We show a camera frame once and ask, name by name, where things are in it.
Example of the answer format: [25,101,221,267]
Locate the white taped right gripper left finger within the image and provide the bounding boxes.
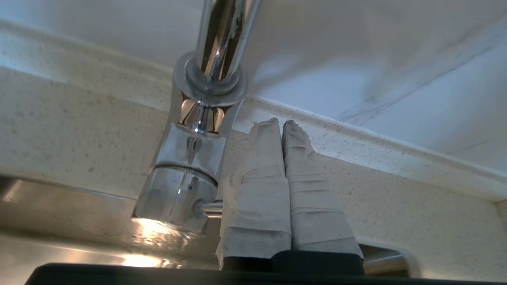
[216,118,293,272]

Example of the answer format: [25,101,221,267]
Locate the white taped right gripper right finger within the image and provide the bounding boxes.
[282,120,365,262]

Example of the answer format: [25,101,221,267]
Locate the chrome faucet lever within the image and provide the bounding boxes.
[193,199,223,218]

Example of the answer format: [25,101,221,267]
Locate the stainless steel sink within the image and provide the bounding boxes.
[0,174,410,277]

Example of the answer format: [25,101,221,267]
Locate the chrome gooseneck faucet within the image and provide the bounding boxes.
[131,0,262,234]

